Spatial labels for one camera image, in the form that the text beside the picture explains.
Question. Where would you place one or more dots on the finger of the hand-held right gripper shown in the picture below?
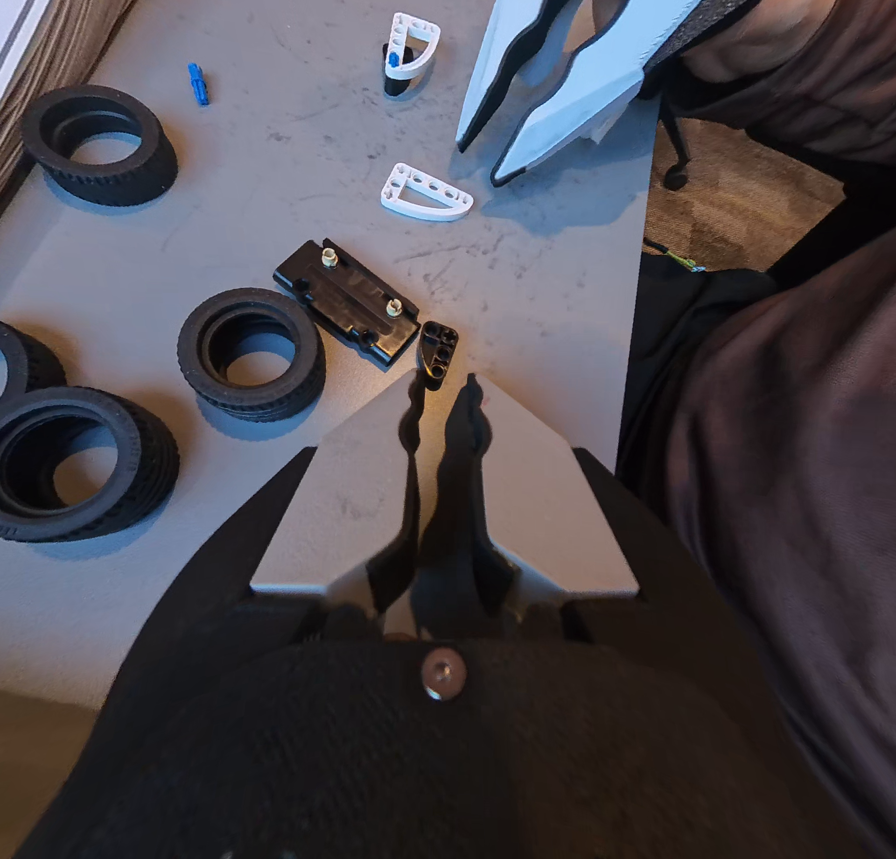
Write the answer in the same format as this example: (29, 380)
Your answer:
(518, 4)
(609, 82)

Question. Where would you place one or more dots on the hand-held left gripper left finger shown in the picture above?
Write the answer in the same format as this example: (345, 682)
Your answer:
(350, 509)

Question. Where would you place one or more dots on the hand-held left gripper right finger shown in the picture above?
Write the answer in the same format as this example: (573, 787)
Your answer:
(553, 523)

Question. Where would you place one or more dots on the white curved brick with pin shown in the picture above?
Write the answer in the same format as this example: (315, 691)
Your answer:
(420, 22)

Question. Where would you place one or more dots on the small black curved brick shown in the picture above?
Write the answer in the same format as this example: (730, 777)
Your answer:
(425, 355)

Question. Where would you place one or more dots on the black toy tyre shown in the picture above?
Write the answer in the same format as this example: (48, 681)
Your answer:
(301, 383)
(140, 173)
(38, 365)
(150, 481)

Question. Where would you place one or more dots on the black panel brick with pins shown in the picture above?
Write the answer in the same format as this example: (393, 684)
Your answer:
(350, 306)

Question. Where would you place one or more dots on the plain white curved brick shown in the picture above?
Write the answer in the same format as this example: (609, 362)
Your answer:
(427, 217)

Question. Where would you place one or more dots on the blue connector pin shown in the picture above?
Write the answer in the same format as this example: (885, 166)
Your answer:
(198, 85)

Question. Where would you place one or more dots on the person's right forearm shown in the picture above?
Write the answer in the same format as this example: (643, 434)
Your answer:
(805, 68)

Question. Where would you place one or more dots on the grey desk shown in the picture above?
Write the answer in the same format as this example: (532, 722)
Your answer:
(245, 194)

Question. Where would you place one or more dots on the black chair base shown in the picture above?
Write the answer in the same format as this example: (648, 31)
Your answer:
(675, 176)

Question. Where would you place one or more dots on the person's clothed body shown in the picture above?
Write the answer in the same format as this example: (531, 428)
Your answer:
(770, 418)

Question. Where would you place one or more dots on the open instruction booklet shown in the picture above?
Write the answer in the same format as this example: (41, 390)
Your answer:
(77, 47)

